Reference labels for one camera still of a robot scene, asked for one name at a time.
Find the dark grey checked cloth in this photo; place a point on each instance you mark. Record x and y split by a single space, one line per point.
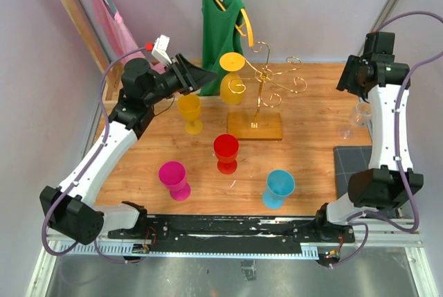
347 161

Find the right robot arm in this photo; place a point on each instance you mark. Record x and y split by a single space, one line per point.
390 180

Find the red goblet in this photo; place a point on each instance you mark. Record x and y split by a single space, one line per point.
226 148

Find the wooden clothes stand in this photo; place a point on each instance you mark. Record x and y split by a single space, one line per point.
84 26

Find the black mounting rail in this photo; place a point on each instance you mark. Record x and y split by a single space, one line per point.
243 236

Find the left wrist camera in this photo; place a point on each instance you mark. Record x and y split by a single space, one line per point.
158 49

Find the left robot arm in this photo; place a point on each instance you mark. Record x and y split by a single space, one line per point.
69 207

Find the gold wire glass rack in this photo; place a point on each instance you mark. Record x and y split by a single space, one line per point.
265 75

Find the yellow goblet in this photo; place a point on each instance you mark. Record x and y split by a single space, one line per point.
189 107
232 87

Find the green tank top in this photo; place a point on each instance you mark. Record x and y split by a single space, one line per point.
219 37

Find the blue goblet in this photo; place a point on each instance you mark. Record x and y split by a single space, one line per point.
279 185

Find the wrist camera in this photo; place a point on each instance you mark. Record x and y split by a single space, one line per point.
378 47
158 49

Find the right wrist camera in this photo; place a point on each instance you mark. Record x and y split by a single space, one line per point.
378 47

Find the magenta goblet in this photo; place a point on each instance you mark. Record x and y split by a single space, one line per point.
172 175

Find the wooden rack base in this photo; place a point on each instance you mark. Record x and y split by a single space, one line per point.
267 128

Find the clear wine glass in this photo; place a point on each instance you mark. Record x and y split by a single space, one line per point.
359 116

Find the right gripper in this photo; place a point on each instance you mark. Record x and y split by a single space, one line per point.
354 63

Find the pink cloth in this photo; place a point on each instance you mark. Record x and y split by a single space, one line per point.
113 25

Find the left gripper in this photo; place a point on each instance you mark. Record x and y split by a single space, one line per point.
190 77

